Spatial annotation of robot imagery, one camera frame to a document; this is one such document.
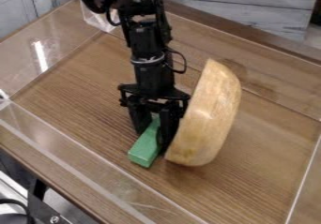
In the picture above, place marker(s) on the clear acrylic tray wall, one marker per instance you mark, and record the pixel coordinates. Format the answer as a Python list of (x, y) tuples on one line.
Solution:
[(111, 195)]

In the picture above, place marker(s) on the clear acrylic corner bracket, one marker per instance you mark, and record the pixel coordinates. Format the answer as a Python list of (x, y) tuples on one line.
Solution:
[(96, 20)]

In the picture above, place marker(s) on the brown wooden bowl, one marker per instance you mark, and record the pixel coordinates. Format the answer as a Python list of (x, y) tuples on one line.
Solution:
[(207, 120)]

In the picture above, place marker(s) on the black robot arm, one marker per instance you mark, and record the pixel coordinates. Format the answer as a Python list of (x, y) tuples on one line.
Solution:
[(146, 31)]

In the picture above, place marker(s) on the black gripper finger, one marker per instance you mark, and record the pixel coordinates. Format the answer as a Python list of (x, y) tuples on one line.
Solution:
[(139, 116), (168, 123)]

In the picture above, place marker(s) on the green rectangular block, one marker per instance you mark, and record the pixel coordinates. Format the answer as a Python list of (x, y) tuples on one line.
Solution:
[(146, 148)]

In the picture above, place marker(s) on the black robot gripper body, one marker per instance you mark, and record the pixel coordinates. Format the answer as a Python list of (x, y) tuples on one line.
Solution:
[(154, 80)]

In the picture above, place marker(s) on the black table leg bracket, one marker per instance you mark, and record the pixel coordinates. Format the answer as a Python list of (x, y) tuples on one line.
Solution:
[(40, 211)]

